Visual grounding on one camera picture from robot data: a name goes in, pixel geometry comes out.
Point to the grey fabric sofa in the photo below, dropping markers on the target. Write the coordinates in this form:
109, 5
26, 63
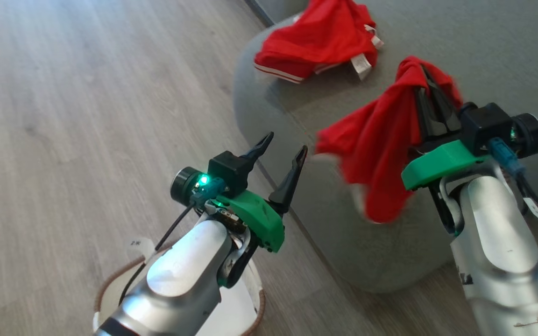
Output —
474, 42

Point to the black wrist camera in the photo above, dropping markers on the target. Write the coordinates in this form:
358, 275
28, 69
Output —
484, 123
224, 170

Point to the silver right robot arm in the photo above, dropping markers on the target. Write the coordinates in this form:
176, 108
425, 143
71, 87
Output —
498, 233

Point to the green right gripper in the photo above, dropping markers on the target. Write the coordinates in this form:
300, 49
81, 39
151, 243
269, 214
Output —
437, 163

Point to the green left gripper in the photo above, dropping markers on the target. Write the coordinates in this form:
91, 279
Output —
259, 217

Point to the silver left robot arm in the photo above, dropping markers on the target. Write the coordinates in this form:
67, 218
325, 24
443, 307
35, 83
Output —
180, 270

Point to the red garment with white stripes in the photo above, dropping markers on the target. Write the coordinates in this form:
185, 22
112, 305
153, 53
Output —
315, 37

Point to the white basket with brown rim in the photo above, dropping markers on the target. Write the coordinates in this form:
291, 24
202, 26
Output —
241, 308

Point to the plain red garment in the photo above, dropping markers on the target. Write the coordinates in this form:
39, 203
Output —
381, 140

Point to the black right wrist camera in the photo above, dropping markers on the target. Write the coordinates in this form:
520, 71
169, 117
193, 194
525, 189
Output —
484, 123

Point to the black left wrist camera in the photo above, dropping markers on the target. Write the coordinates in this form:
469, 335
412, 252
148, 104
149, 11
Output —
224, 170

